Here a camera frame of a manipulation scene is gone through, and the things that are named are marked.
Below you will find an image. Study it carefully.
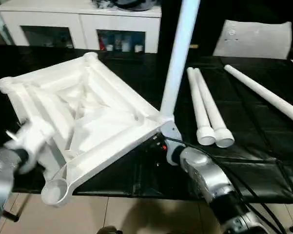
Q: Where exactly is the white plastic table leg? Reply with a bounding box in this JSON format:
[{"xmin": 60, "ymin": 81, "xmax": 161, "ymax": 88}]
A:
[
  {"xmin": 194, "ymin": 68, "xmax": 235, "ymax": 149},
  {"xmin": 186, "ymin": 67, "xmax": 216, "ymax": 147},
  {"xmin": 224, "ymin": 64, "xmax": 293, "ymax": 130},
  {"xmin": 159, "ymin": 0, "xmax": 201, "ymax": 122}
]

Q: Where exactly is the black work mat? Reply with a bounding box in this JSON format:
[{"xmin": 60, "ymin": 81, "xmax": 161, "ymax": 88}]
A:
[{"xmin": 0, "ymin": 45, "xmax": 293, "ymax": 204}]

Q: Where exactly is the black tall cabinet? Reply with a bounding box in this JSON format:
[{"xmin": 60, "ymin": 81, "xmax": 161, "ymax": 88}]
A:
[{"xmin": 160, "ymin": 0, "xmax": 225, "ymax": 57}]

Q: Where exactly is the white glass-door cabinet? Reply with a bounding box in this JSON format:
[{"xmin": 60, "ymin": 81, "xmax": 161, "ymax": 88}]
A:
[{"xmin": 0, "ymin": 2, "xmax": 161, "ymax": 53}]

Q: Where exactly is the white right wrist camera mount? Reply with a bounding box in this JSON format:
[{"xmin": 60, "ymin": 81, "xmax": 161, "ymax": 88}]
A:
[{"xmin": 160, "ymin": 120, "xmax": 183, "ymax": 166}]

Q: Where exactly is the grey bag black handle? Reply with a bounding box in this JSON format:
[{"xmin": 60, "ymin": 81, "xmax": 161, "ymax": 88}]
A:
[{"xmin": 114, "ymin": 0, "xmax": 153, "ymax": 12}]

